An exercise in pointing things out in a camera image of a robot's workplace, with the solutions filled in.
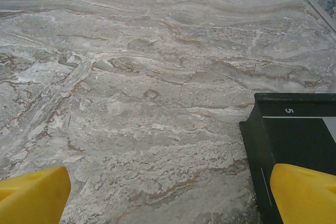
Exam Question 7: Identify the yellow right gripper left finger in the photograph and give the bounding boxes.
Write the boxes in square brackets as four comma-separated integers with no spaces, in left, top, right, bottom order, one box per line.
[0,166,71,224]

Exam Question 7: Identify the black white checkerboard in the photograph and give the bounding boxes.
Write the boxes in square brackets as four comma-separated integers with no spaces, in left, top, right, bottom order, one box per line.
[239,92,336,224]

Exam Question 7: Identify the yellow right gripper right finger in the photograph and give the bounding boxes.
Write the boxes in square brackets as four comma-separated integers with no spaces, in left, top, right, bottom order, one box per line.
[270,163,336,224]

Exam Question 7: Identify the aluminium table side rail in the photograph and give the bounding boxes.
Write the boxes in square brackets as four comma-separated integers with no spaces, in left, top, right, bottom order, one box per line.
[290,0,336,35]

